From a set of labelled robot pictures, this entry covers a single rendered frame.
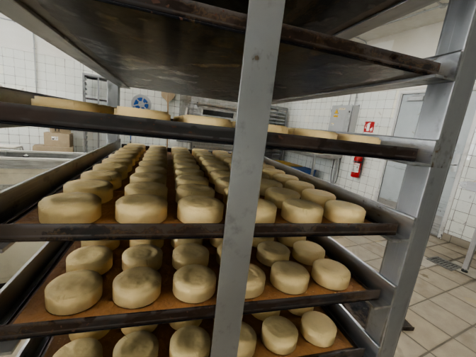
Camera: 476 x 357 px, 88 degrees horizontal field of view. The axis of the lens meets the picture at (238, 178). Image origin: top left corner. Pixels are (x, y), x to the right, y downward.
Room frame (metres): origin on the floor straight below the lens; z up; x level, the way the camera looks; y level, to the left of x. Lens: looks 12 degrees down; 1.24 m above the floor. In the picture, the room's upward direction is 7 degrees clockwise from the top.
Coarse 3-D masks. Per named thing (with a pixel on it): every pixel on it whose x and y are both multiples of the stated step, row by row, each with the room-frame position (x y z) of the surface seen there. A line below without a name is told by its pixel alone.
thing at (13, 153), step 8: (0, 152) 1.62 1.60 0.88; (8, 152) 1.64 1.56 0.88; (16, 152) 1.66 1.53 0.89; (24, 152) 1.68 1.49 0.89; (32, 152) 1.70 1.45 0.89; (40, 152) 1.72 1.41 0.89; (48, 152) 1.75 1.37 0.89; (56, 152) 1.77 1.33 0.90; (64, 152) 1.79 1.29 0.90; (72, 152) 1.83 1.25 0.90; (80, 152) 1.86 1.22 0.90
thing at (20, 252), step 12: (24, 156) 1.53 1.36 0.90; (0, 168) 1.39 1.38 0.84; (12, 168) 1.42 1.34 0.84; (24, 168) 1.45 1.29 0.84; (36, 168) 1.48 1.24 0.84; (0, 180) 1.39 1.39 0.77; (12, 180) 1.42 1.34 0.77; (24, 180) 1.45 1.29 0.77; (12, 252) 1.40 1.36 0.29; (24, 252) 1.43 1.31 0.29; (0, 264) 1.37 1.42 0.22; (12, 264) 1.40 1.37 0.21; (0, 276) 1.37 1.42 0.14; (12, 276) 1.40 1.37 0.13; (0, 288) 1.39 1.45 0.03
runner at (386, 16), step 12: (408, 0) 0.32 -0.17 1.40; (420, 0) 0.32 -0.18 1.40; (432, 0) 0.32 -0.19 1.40; (384, 12) 0.35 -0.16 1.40; (396, 12) 0.35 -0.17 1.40; (408, 12) 0.35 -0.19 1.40; (360, 24) 0.39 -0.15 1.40; (372, 24) 0.39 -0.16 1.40; (384, 24) 0.39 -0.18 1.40; (336, 36) 0.45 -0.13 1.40; (348, 36) 0.44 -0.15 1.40
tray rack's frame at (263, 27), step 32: (256, 0) 0.22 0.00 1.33; (256, 32) 0.22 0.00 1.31; (448, 32) 0.30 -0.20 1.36; (256, 64) 0.22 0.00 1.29; (256, 96) 0.22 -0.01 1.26; (448, 96) 0.28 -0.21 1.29; (256, 128) 0.22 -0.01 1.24; (416, 128) 0.30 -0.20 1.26; (448, 128) 0.28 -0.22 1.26; (256, 160) 0.22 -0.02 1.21; (448, 160) 0.28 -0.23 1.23; (256, 192) 0.23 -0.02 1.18; (416, 192) 0.28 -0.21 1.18; (416, 224) 0.28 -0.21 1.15; (224, 256) 0.22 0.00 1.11; (384, 256) 0.30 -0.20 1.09; (416, 256) 0.28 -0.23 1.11; (224, 288) 0.22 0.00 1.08; (224, 320) 0.22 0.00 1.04; (384, 320) 0.28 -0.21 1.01; (224, 352) 0.22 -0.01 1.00; (384, 352) 0.28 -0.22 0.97
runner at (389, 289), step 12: (324, 240) 0.41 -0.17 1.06; (336, 252) 0.38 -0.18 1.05; (348, 252) 0.36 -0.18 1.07; (348, 264) 0.35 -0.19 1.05; (360, 264) 0.33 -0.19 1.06; (360, 276) 0.33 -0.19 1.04; (372, 276) 0.31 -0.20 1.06; (384, 276) 0.30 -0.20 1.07; (372, 288) 0.30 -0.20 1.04; (384, 288) 0.29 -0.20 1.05; (396, 288) 0.28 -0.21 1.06; (372, 300) 0.28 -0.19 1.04; (384, 300) 0.28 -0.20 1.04
